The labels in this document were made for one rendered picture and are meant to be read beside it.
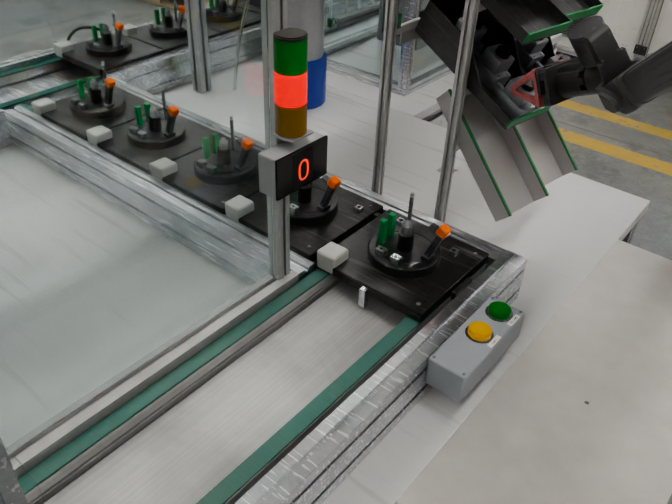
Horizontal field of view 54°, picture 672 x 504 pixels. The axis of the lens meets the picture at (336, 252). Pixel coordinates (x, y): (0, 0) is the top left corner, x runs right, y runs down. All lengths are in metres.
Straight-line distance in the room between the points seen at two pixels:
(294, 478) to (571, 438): 0.48
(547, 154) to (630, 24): 3.63
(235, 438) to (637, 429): 0.66
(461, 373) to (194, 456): 0.43
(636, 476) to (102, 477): 0.80
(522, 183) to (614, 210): 0.38
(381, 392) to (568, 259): 0.67
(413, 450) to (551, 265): 0.61
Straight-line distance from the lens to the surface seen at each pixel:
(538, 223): 1.66
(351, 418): 1.00
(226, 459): 1.01
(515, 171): 1.48
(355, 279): 1.22
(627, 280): 1.56
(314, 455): 0.96
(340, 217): 1.38
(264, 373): 1.12
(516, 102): 1.31
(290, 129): 1.04
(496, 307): 1.20
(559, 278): 1.50
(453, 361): 1.10
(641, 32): 5.15
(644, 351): 1.39
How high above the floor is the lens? 1.73
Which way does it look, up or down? 36 degrees down
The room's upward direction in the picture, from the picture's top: 2 degrees clockwise
